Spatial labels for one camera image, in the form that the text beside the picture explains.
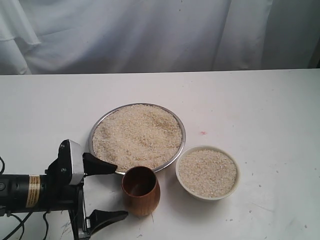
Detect large metal rice plate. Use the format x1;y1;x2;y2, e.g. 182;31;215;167
88;103;186;175

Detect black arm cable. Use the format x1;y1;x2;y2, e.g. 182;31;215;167
0;156;51;240

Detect white backdrop cloth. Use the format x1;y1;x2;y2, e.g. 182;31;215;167
0;0;320;75

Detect brown wooden cup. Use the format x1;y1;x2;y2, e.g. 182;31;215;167
121;166;161;217

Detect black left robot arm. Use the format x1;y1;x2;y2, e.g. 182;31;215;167
0;153;129;240

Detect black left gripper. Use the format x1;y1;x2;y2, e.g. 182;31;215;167
41;152;129;240

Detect white ceramic rice bowl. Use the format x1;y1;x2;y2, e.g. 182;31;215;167
175;145;240;202

